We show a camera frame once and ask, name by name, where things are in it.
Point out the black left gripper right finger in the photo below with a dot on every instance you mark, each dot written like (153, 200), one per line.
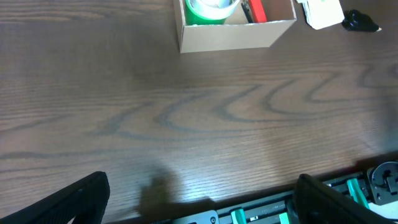
(316, 202)

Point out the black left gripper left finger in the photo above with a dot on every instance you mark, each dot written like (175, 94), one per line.
(83, 202)

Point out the brown cardboard box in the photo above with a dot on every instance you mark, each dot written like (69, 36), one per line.
(201, 38)

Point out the yellow white sticky note pad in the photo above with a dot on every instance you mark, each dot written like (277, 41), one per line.
(320, 14)

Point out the green tape roll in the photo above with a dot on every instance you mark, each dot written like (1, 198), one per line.
(192, 18)

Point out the white tape roll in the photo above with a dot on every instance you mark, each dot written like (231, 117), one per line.
(216, 10)

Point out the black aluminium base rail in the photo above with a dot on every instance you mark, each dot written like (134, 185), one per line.
(365, 197)

